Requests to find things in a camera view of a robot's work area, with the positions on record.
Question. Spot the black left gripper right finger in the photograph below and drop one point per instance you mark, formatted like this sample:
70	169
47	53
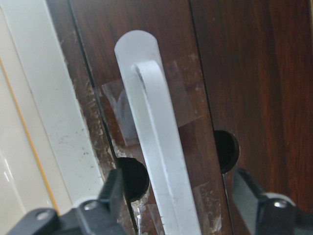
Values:
268	213

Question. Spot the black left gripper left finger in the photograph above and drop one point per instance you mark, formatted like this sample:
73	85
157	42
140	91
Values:
92	217

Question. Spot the cream cabinet box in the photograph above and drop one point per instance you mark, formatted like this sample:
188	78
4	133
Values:
56	124

